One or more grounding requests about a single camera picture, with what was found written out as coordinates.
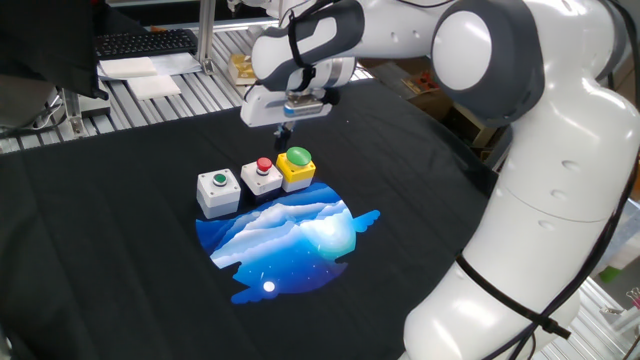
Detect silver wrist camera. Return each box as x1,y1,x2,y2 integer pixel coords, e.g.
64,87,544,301
283,93,327,119

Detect white box red button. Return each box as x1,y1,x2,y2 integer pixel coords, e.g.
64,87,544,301
240,156,285,199

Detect golden box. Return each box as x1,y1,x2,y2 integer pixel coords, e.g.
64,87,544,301
227,53,259,86

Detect black keyboard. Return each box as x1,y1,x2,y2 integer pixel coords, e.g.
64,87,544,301
93,28,200,61

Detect black fabric cover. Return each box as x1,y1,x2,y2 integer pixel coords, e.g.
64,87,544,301
0,0,110,101

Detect brown cardboard box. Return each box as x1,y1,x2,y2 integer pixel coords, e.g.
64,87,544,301
357,57,511,166

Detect aluminium post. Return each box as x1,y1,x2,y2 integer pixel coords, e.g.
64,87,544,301
197,0,217,75
62,88,111,137

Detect white paper sheet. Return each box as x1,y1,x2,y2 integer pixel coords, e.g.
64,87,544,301
149,52,204,76

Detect white box small green button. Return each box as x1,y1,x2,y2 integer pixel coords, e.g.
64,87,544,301
195,168,243,220

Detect yellow box large green button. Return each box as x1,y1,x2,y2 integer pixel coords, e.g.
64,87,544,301
275,146,317,194

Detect black cloth with blue print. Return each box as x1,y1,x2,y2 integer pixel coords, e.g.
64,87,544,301
0,77,501,360

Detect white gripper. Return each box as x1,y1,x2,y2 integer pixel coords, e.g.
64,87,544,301
239,87,342,152

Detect white foam pad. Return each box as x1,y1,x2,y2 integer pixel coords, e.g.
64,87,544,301
125,74,182,101

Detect white paper sheets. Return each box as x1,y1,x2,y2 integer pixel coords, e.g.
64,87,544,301
98,56,159,80

